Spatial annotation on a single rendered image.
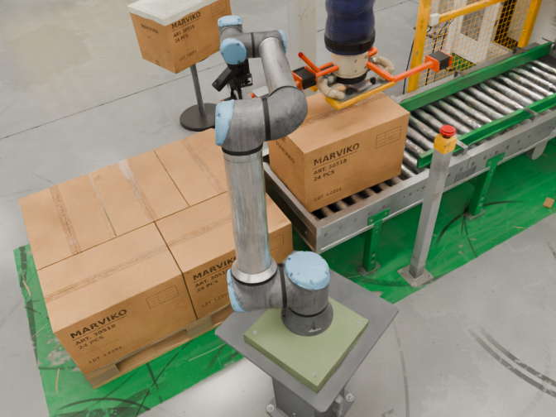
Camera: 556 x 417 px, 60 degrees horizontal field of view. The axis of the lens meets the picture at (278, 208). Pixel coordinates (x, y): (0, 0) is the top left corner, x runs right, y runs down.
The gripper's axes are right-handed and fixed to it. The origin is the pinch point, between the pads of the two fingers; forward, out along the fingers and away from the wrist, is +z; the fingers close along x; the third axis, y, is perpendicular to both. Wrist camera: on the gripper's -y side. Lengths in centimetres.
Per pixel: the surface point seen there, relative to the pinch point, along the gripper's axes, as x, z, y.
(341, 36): -4, -17, 50
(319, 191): -17, 53, 31
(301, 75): 0.7, -2.3, 33.0
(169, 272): -14, 66, -51
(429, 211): -50, 64, 75
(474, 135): -21, 59, 133
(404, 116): -19, 26, 79
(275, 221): -12, 66, 8
